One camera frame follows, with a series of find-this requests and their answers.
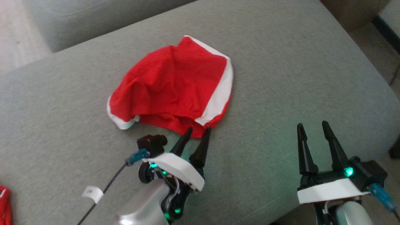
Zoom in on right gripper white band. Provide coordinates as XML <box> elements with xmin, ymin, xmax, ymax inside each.
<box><xmin>297</xmin><ymin>121</ymin><xmax>371</xmax><ymax>205</ymax></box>

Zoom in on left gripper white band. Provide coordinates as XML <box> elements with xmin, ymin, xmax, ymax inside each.
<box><xmin>138</xmin><ymin>127</ymin><xmax>212</xmax><ymax>223</ymax></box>

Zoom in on red shorts with white band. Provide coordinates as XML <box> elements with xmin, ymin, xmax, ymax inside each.
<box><xmin>107</xmin><ymin>35</ymin><xmax>234</xmax><ymax>138</ymax></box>

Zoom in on red garment with white stripes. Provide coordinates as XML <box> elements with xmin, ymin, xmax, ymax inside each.
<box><xmin>0</xmin><ymin>186</ymin><xmax>12</xmax><ymax>225</ymax></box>

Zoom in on grey sofa seat cushion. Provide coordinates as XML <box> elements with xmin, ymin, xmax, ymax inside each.
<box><xmin>0</xmin><ymin>0</ymin><xmax>400</xmax><ymax>225</ymax></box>

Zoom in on dark-edged light table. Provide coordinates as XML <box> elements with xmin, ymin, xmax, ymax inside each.
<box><xmin>371</xmin><ymin>0</ymin><xmax>400</xmax><ymax>55</ymax></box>

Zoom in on grey sofa side cushion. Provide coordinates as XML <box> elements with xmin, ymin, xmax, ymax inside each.
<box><xmin>21</xmin><ymin>0</ymin><xmax>196</xmax><ymax>53</ymax></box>

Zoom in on black cable blue plug right arm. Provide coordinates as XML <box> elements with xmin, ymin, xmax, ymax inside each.
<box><xmin>369</xmin><ymin>182</ymin><xmax>400</xmax><ymax>221</ymax></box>

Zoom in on white cable label tag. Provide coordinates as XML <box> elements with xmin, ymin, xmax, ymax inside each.
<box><xmin>82</xmin><ymin>186</ymin><xmax>104</xmax><ymax>204</ymax></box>

